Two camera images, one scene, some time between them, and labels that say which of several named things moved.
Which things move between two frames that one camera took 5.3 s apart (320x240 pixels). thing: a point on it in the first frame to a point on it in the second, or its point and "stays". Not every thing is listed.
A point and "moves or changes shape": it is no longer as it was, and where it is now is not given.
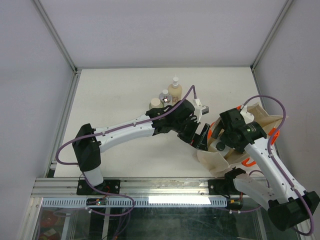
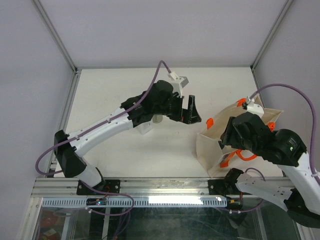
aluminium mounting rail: (67, 187) stays
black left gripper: (198, 142) to (189, 116)
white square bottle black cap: (222, 148) moves or changes shape
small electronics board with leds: (96, 201) stays
